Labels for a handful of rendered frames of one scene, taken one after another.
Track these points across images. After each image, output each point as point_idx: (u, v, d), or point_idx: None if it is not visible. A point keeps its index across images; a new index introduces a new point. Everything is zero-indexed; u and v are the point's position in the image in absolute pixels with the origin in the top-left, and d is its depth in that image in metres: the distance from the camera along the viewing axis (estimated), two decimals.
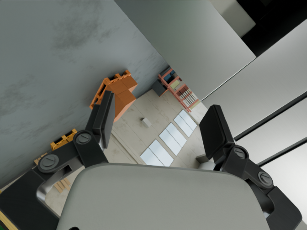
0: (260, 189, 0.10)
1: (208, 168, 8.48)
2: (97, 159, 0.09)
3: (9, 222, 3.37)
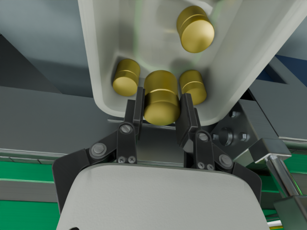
0: (225, 172, 0.11)
1: None
2: (128, 151, 0.09)
3: None
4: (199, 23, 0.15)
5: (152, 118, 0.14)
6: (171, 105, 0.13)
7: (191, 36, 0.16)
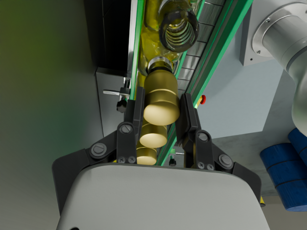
0: (225, 172, 0.11)
1: None
2: (128, 151, 0.09)
3: None
4: None
5: (152, 118, 0.14)
6: (171, 105, 0.13)
7: None
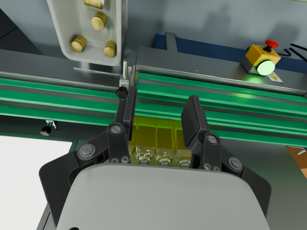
0: (233, 175, 0.11)
1: None
2: (120, 152, 0.09)
3: None
4: (95, 18, 0.41)
5: None
6: None
7: (94, 23, 0.42)
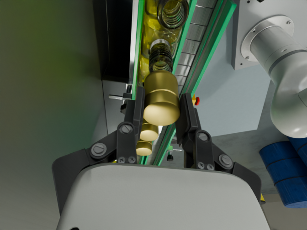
0: (225, 172, 0.11)
1: None
2: (128, 151, 0.09)
3: None
4: (161, 104, 0.13)
5: None
6: None
7: (154, 113, 0.13)
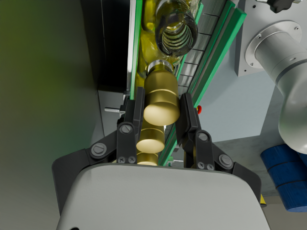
0: (225, 172, 0.11)
1: None
2: (128, 151, 0.09)
3: None
4: (161, 104, 0.13)
5: (143, 149, 0.18)
6: (156, 141, 0.17)
7: (154, 113, 0.13)
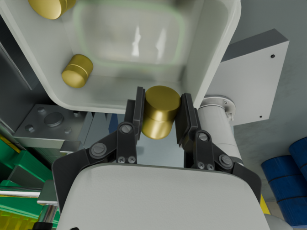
0: (225, 172, 0.11)
1: None
2: (128, 151, 0.09)
3: None
4: None
5: None
6: None
7: None
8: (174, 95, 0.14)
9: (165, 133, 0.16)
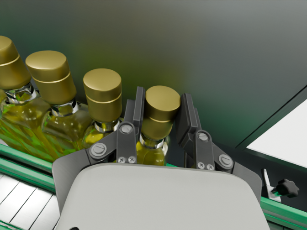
0: (225, 172, 0.11)
1: None
2: (128, 151, 0.09)
3: None
4: (117, 80, 0.14)
5: (45, 53, 0.15)
6: (55, 65, 0.14)
7: (107, 74, 0.14)
8: (174, 95, 0.14)
9: (165, 133, 0.16)
